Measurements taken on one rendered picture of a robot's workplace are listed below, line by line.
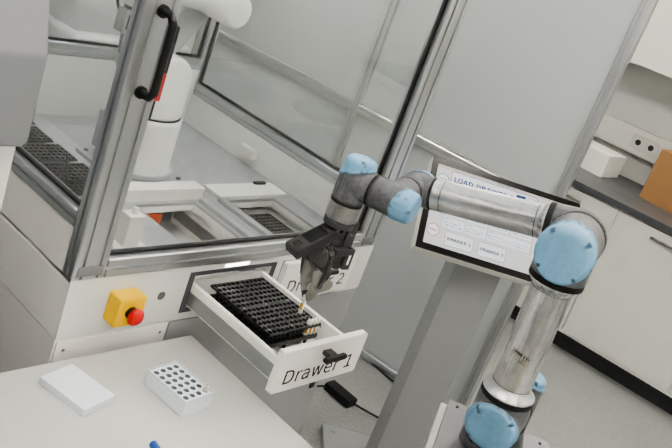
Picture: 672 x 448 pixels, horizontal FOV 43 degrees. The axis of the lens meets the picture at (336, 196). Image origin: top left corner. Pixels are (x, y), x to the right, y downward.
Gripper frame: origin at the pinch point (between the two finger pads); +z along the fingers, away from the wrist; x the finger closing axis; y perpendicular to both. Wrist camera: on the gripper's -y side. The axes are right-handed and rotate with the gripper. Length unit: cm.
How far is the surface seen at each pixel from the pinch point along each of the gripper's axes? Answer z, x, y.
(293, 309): 8.1, 5.8, 4.2
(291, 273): 8.3, 22.5, 15.7
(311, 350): 6.4, -12.6, -4.8
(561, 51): -60, 65, 152
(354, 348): 9.1, -10.4, 11.7
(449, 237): -3, 23, 75
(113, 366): 22.1, 9.3, -38.6
